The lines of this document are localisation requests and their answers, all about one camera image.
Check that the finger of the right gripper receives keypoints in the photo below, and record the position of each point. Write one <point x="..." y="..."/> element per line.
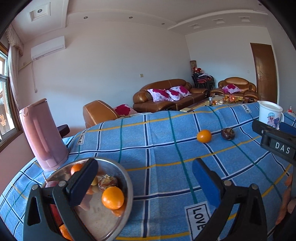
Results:
<point x="284" y="127"/>
<point x="269" y="134"/>

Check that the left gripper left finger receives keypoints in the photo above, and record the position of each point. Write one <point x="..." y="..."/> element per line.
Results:
<point x="39" y="223"/>

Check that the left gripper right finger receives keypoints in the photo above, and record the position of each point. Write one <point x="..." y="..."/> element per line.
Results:
<point x="250" y="221"/>

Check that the mandarin orange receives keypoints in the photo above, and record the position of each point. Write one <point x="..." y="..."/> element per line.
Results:
<point x="113" y="198"/>
<point x="75" y="168"/>

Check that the small yellow-green fruit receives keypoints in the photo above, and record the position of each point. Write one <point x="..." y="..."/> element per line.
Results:
<point x="94" y="182"/>

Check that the dark mangosteen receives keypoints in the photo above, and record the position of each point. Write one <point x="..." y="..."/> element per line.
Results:
<point x="228" y="133"/>
<point x="107" y="181"/>

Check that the small smooth orange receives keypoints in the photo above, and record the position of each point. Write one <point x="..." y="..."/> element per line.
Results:
<point x="204" y="136"/>

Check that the purple red onion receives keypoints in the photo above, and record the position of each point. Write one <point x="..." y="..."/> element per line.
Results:
<point x="85" y="203"/>

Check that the red pomegranate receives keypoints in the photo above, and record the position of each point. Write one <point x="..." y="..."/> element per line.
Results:
<point x="54" y="209"/>

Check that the white cartoon mug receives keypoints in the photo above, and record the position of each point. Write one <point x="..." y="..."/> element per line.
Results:
<point x="270" y="113"/>

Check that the steel round bowl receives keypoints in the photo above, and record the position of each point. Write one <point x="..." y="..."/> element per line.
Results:
<point x="101" y="222"/>

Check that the brown leather armchair far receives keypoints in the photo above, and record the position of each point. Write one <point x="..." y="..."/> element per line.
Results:
<point x="248" y="92"/>

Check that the brown leather armchair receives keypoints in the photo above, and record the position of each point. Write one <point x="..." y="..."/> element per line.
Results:
<point x="248" y="92"/>
<point x="97" y="112"/>

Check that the floral pillow on armchair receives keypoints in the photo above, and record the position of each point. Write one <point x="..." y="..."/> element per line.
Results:
<point x="231" y="89"/>

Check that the cluttered coffee table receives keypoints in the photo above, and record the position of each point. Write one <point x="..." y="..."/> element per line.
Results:
<point x="213" y="101"/>

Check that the pink electric kettle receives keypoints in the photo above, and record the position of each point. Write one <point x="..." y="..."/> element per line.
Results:
<point x="43" y="136"/>

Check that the dark stool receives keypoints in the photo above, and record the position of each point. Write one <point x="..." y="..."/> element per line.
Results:
<point x="63" y="130"/>

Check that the brown wooden door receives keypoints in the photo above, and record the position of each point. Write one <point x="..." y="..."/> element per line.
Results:
<point x="266" y="75"/>

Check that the stacked chairs with clothes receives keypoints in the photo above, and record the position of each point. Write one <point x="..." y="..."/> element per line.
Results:
<point x="202" y="80"/>

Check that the brown leather armchair near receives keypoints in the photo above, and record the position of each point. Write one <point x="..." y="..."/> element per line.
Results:
<point x="97" y="112"/>

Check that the floral pillow right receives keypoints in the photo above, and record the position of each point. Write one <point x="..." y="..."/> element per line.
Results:
<point x="178" y="92"/>

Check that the tall patterned vase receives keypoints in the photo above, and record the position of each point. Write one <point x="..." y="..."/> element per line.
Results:
<point x="193" y="65"/>

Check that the blue plaid tablecloth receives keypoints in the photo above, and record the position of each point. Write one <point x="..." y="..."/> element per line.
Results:
<point x="157" y="151"/>

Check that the red floral cushion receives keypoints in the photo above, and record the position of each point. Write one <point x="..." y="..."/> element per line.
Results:
<point x="124" y="110"/>

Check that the floral pillow left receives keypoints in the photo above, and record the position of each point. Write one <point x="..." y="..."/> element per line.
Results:
<point x="159" y="95"/>

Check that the brown leather three-seat sofa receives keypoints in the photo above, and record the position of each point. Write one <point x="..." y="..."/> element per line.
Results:
<point x="142" y="100"/>

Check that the pink curtain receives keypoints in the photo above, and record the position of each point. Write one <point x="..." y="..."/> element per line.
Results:
<point x="14" y="53"/>

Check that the window with wooden frame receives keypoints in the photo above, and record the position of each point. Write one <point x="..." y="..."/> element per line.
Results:
<point x="10" y="123"/>

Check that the white wall air conditioner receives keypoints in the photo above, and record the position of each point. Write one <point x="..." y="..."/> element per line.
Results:
<point x="48" y="47"/>

